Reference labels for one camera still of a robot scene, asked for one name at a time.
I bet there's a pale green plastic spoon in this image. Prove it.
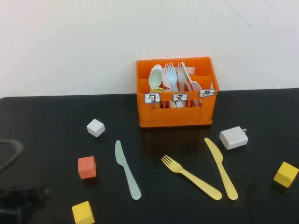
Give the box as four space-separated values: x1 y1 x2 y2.
148 69 163 91

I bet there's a white knife character label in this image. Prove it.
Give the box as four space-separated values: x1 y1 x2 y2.
199 89 216 98

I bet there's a pale pink plastic fork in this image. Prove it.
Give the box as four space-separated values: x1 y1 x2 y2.
162 67 173 91

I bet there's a yellow foam cube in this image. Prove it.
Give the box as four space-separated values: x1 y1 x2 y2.
71 201 96 224
273 161 299 188

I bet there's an orange foam cube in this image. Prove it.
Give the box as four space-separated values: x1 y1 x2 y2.
78 156 97 180

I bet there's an orange plastic cutlery holder crate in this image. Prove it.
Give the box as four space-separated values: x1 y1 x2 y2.
136 56 220 128

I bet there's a white fork character label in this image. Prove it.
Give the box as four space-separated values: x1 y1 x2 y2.
172 93 189 102

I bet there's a white USB wall charger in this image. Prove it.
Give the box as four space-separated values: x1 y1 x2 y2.
219 126 249 150

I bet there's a pale green plastic knife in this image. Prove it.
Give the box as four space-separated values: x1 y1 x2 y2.
114 140 142 201

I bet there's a yellow plastic knife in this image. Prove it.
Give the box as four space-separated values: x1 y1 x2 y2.
204 137 239 201

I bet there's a pale pink plastic knife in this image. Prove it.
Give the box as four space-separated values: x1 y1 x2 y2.
192 81 203 105

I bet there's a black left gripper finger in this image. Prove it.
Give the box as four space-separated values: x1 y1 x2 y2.
25 185 50 202

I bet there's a yellow plastic fork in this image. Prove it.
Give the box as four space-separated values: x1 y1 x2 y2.
161 154 222 201

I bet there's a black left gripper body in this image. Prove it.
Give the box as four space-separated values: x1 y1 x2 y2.
0 186 30 224

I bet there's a light blue plastic fork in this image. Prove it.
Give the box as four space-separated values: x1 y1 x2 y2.
164 62 180 92

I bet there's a white spoon character label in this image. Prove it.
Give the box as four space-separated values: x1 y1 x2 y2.
144 92 161 104

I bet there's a white foam cube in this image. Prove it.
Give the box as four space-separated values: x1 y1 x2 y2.
86 119 106 138

